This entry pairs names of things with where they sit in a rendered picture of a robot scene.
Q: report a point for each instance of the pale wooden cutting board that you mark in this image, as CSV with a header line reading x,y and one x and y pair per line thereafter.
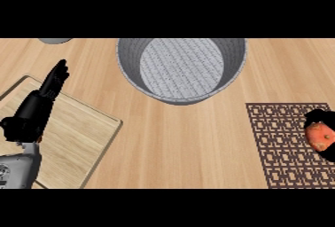
x,y
71,130

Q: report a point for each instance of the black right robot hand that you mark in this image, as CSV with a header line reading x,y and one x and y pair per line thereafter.
x,y
317,115

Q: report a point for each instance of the grey round object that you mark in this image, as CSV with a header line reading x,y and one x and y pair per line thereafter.
x,y
55,40

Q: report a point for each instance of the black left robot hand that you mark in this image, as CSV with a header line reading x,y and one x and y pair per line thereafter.
x,y
32,112

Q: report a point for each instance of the brown patterned placemat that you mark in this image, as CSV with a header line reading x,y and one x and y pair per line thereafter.
x,y
285,144

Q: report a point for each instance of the grey wicker basket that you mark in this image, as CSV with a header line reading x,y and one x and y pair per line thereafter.
x,y
180,69

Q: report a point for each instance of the orange squash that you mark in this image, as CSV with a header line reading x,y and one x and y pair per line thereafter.
x,y
320,136

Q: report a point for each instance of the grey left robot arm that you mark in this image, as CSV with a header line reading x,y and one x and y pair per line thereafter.
x,y
16,170

